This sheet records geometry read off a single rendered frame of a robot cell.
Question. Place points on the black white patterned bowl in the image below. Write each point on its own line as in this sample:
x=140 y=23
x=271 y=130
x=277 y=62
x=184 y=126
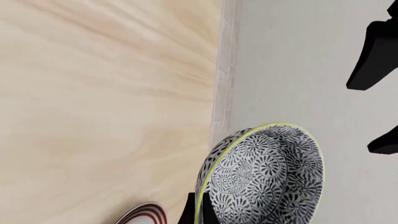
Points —
x=267 y=177

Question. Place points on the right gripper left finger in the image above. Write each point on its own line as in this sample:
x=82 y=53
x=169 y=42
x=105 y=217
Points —
x=189 y=210

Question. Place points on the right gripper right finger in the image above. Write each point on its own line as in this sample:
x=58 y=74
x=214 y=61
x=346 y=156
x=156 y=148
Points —
x=209 y=210

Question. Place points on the white plate with red rings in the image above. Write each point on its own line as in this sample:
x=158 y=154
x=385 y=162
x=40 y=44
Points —
x=146 y=213

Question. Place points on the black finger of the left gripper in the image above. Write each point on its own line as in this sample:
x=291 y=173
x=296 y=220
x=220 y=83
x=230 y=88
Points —
x=377 y=58
x=387 y=144

